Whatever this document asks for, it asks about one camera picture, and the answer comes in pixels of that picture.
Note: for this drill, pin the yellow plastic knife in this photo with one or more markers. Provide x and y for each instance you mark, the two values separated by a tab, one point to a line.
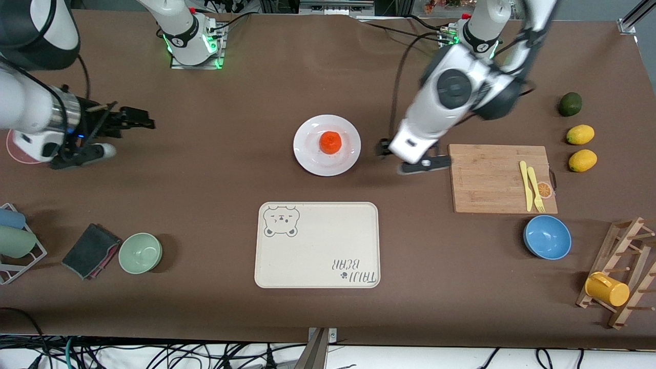
526	184

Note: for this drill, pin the wooden cup rack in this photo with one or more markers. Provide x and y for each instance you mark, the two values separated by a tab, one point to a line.
613	256

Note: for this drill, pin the pale green bowl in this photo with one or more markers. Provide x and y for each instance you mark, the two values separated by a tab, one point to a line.
140	252

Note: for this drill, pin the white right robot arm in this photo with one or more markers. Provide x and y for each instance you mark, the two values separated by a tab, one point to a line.
25	102

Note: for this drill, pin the yellow mug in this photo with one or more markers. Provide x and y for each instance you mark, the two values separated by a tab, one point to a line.
607	289

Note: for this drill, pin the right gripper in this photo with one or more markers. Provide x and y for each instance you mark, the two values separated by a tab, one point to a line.
96	123

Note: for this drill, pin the light blue cup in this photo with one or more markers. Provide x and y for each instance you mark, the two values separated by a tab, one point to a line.
10	219

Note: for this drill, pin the orange fruit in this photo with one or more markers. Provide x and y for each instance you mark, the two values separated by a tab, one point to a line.
330	142

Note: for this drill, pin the beige bear print tray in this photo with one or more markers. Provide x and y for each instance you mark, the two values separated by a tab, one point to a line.
318	246

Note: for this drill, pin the pale green cup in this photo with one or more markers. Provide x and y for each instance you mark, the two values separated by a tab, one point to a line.
15	242

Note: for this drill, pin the yellow lemon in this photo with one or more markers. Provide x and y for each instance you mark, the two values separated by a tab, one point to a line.
580	134
582	160

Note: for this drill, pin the grey metal box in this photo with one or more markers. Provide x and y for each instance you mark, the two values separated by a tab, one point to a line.
335	7

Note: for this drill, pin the bamboo cutting board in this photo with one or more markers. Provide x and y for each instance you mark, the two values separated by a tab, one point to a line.
492	184

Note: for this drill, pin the dark green avocado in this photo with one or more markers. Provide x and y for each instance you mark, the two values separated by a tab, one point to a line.
570	104

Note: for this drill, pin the dark grey folded cloth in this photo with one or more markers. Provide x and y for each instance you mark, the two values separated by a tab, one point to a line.
89	251

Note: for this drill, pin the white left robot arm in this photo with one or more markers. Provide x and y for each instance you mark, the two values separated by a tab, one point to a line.
435	113

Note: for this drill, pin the aluminium table corner bracket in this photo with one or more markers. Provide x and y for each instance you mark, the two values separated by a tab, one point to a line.
628	24

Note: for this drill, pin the white round plate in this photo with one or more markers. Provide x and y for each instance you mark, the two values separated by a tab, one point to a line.
312	159

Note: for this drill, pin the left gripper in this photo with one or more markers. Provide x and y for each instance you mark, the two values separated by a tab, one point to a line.
382	148

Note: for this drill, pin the pink pot with steel interior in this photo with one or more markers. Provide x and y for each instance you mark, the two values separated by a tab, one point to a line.
10	146

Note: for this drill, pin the yellow plastic fork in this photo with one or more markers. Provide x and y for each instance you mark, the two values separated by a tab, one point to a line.
534	182

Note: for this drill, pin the metal camera mount clamp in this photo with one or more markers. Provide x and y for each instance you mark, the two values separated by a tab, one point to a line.
318	353

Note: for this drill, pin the blue bowl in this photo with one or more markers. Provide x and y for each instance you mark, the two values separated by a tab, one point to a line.
547	237

